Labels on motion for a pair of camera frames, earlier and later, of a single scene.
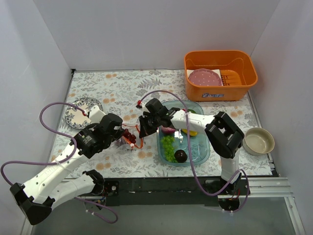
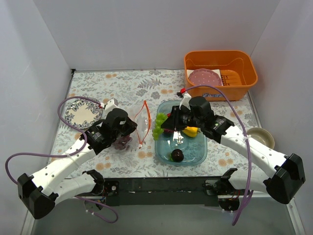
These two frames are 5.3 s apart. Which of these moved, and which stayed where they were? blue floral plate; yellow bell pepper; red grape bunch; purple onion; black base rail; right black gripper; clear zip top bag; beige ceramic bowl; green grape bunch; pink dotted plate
Moved: right black gripper; red grape bunch; clear zip top bag; green grape bunch
Stayed: blue floral plate; beige ceramic bowl; black base rail; yellow bell pepper; pink dotted plate; purple onion
